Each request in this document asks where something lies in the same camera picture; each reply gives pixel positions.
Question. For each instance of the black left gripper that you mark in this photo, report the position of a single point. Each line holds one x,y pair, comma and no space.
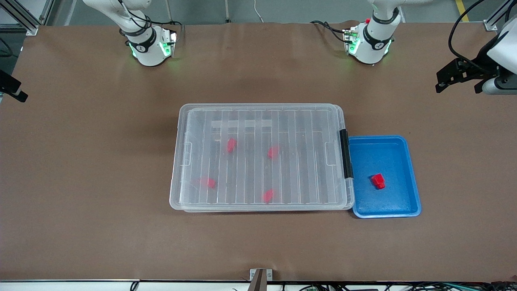
479,66

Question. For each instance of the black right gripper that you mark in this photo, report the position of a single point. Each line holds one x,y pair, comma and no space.
9,83

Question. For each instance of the red block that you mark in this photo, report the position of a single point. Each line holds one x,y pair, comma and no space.
268,195
231,145
210,183
378,180
273,152

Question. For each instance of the clear ribbed plastic lid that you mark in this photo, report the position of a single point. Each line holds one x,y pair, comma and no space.
250,173

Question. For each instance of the black box latch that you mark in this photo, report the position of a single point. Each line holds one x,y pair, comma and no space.
345,155

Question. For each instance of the clear plastic storage box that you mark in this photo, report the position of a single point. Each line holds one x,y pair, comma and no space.
350,194

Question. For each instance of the blue plastic tray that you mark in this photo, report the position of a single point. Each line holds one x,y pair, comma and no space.
387,155

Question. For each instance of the brown table mat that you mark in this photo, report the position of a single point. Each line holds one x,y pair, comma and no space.
258,242

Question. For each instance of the metal table bracket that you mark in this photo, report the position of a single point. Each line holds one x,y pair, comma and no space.
260,277

